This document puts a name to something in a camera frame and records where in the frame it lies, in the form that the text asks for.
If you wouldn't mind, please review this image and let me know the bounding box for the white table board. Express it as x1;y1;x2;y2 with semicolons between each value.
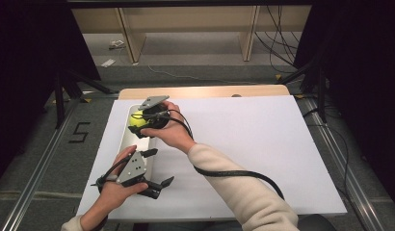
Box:
75;94;348;223

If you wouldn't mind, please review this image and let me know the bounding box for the hand-held gripper cable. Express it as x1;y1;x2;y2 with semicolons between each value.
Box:
90;155;133;195
159;109;286;201

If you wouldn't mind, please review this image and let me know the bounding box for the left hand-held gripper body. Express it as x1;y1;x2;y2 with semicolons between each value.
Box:
116;150;164;200

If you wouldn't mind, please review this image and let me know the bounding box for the yellow tennis ball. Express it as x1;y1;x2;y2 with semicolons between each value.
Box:
129;109;149;128

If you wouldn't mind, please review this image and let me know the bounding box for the black curtain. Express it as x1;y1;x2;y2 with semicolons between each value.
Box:
293;0;395;204
0;0;103;189

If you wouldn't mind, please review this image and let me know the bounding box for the right hand-held gripper cable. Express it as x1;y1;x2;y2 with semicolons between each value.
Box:
159;109;286;201

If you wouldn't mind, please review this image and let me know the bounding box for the black metal stand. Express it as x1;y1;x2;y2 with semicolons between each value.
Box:
276;52;329;124
52;67;114;130

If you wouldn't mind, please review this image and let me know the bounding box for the wooden shelf unit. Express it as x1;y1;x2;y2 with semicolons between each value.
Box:
71;5;313;64

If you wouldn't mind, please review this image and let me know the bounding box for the small white floor device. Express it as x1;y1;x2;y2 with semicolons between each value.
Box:
108;38;126;50

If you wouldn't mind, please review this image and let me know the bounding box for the dark round seat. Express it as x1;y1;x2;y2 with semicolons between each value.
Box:
296;213;338;231

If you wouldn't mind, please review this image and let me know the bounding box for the aluminium floor rail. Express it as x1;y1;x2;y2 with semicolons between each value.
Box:
295;94;385;231
0;90;120;231

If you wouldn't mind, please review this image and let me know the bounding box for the wooden table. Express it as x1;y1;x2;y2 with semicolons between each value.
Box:
118;84;291;101

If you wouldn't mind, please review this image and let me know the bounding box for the white plastic bin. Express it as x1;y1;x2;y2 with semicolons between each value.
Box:
118;103;159;182

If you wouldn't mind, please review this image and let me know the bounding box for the left hand-held gripper cable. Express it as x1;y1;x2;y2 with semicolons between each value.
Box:
90;155;133;195

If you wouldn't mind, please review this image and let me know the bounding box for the person's left hand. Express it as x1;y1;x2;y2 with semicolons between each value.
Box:
94;144;149;211

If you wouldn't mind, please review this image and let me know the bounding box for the bundle of black cables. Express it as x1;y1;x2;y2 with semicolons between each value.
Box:
253;5;303;74

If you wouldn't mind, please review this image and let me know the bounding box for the person's right hand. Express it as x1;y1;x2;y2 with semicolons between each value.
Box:
140;99;198;155

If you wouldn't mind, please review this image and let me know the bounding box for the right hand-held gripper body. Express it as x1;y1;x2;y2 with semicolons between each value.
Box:
137;94;171;130

